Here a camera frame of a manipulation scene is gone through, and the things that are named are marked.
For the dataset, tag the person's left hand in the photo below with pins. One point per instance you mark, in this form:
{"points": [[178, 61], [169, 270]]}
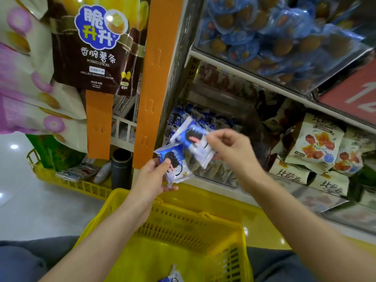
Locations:
{"points": [[147, 185]]}

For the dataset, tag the person's right hand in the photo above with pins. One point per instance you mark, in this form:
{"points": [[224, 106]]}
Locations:
{"points": [[241, 157]]}

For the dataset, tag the person's right thumb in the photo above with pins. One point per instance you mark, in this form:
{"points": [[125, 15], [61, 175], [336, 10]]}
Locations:
{"points": [[219, 147]]}

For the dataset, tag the person's left thumb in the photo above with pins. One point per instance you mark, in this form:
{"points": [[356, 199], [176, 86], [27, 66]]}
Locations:
{"points": [[165, 165]]}

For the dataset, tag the blue cookie snack packet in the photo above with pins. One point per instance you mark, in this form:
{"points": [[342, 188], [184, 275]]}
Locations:
{"points": [[176, 161], [192, 140], [172, 277]]}

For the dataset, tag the person's right forearm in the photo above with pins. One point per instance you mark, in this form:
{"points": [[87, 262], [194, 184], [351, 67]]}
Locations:
{"points": [[308, 234]]}

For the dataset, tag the person's left forearm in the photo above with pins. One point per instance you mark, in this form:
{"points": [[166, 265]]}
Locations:
{"points": [[97, 246]]}

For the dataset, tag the pile of beige packets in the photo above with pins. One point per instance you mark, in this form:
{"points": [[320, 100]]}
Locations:
{"points": [[214, 173]]}

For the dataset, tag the pile of blue cookies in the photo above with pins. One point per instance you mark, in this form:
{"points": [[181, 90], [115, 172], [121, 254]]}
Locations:
{"points": [[211, 118]]}

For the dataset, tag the black cylinder flask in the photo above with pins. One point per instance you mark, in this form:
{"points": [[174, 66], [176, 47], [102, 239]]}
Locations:
{"points": [[121, 170]]}

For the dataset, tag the small white bottle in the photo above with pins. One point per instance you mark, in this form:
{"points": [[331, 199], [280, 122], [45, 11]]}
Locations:
{"points": [[103, 173]]}

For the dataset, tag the pile of dark brown packets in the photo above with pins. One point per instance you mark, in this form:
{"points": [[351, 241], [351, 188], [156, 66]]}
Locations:
{"points": [[271, 108]]}

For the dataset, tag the row of red brown packets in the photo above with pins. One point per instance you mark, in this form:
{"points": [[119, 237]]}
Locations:
{"points": [[226, 82]]}

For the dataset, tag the white printed packet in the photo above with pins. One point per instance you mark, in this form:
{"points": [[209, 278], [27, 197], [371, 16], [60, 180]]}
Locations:
{"points": [[125, 107]]}

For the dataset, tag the white black lettered packet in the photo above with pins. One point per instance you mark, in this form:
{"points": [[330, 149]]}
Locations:
{"points": [[289, 173], [330, 185]]}

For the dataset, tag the narrow orange hanging strip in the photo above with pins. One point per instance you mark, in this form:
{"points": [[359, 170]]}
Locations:
{"points": [[99, 126]]}

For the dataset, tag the yellow plastic shopping basket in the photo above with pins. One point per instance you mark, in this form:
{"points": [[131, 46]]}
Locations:
{"points": [[164, 249]]}

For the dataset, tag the flat silver packet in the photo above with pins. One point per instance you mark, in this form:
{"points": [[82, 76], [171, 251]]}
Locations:
{"points": [[78, 172]]}

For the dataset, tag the low yellow display basket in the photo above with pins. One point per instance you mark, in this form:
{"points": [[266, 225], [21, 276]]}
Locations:
{"points": [[73, 186]]}

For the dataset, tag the wide orange hanging strip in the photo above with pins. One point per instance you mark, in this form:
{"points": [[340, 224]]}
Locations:
{"points": [[157, 70]]}

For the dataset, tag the large white dried meat bag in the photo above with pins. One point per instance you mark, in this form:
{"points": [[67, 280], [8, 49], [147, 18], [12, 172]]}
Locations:
{"points": [[315, 143]]}

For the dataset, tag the white metal store shelf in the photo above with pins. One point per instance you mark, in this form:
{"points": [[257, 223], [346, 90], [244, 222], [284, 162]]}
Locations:
{"points": [[176, 55]]}

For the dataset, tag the green snack bag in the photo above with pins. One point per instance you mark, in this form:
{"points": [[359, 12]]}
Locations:
{"points": [[55, 157]]}

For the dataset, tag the brown potato stick bag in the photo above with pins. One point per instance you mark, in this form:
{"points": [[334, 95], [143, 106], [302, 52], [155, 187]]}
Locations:
{"points": [[94, 64]]}

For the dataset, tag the pile of blue wrapped eggs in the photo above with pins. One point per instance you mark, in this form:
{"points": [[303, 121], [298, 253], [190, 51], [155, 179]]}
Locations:
{"points": [[273, 35]]}

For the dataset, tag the small white dried meat bag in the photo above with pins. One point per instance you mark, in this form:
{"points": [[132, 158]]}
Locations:
{"points": [[349, 158]]}

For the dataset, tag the red price sign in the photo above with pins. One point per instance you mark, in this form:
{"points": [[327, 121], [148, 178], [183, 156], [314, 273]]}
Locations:
{"points": [[349, 95]]}

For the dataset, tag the pile of clear wrapped packets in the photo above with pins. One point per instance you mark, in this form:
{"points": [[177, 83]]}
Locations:
{"points": [[346, 214]]}

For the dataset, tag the dark green snack packet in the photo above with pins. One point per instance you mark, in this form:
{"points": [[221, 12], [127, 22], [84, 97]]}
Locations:
{"points": [[364, 179]]}

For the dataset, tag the grey trousers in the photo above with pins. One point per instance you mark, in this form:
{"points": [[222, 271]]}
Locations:
{"points": [[23, 256]]}

